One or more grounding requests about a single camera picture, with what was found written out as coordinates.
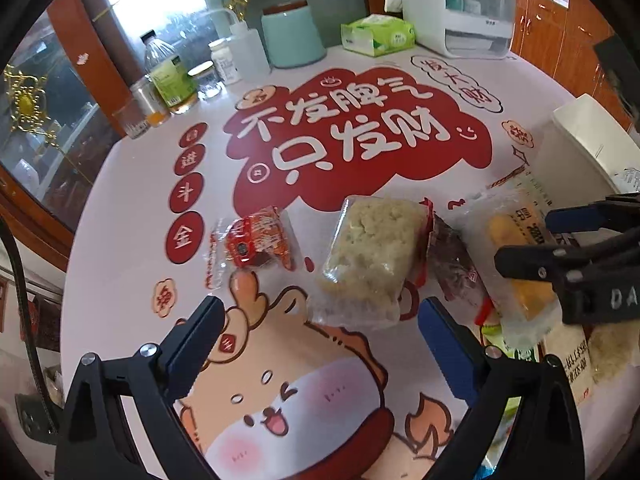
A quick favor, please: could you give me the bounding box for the lumpy rice cake packet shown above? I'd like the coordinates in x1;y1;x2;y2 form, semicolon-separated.
587;322;640;386

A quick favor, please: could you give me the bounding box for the white desktop storage cabinet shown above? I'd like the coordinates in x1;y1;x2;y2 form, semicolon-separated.
400;0;516;61

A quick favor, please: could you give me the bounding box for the small glass jar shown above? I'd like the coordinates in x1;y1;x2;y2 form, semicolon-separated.
187;61;223;100

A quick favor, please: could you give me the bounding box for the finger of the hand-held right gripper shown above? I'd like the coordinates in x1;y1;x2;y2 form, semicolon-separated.
545;199;640;241
494;244;597;282

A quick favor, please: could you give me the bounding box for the glass with orange liquid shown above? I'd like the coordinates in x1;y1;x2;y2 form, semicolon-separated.
129;76;168;128

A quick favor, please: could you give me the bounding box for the dark red snack packet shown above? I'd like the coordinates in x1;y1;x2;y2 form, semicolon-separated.
430;215;493;311

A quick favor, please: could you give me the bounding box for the yellow cake packet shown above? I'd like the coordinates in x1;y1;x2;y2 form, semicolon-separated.
462;170;566;348

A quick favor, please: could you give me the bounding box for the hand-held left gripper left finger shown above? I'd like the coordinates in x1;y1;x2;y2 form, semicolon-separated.
55;295;226;480

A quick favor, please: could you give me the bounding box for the printed red white tablecloth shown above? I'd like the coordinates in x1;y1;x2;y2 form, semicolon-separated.
60;42;640;480

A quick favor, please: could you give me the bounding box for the wooden glass display cabinet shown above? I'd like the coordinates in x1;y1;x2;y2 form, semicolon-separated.
0;0;151;271

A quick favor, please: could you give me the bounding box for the orange wooden cabinet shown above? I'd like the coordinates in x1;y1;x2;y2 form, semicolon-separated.
510;0;636;131

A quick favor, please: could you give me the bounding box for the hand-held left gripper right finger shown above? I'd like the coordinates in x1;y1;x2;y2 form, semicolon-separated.
417;296;586;480

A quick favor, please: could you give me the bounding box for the white pill bottle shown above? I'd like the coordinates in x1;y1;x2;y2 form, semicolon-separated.
209;39;242;86

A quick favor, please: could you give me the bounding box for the green label plastic bottle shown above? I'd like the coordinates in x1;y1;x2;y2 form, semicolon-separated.
140;30;199;115

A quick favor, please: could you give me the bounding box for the green tissue pack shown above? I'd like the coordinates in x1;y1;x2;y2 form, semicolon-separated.
341;14;417;58

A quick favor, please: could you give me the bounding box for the clear glass cup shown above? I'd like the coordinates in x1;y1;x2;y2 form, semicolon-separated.
111;97;151;139

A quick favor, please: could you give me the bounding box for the white orange snack packet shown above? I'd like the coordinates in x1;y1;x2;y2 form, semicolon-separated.
542;325;596;406

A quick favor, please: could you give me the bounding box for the gold star ornament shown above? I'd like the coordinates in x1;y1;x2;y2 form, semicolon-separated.
2;65;61;146

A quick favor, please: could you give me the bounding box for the rectangular rice cake packet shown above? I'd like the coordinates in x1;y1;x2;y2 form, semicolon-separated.
306;195;435;331

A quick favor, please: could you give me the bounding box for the black cable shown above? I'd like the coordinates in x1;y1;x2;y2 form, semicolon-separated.
0;225;66;431

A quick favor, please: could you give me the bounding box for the green snack packet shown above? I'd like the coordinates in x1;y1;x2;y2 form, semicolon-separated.
475;320;538;361

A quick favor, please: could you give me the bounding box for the white squeeze bottle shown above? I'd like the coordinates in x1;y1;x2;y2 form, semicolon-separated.
212;7;271;81

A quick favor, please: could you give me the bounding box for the teal canister with brown lid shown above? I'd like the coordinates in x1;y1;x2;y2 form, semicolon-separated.
261;2;327;69

